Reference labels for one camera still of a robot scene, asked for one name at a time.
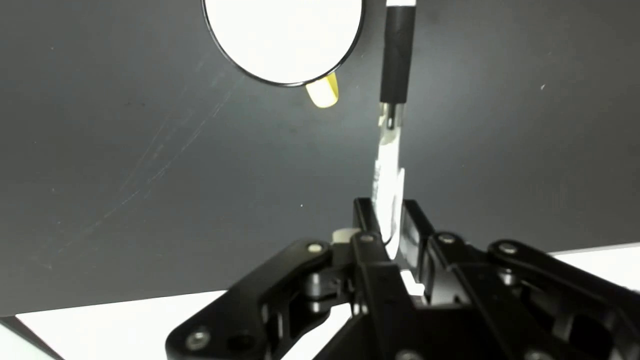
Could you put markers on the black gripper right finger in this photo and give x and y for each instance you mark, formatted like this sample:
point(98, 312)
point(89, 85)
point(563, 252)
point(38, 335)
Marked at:
point(481, 280)

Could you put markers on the yellow cup with white interior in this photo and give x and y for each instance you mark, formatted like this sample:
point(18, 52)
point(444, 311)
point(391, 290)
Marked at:
point(282, 37)

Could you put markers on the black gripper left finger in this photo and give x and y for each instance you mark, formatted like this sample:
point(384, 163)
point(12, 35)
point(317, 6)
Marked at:
point(373, 293)

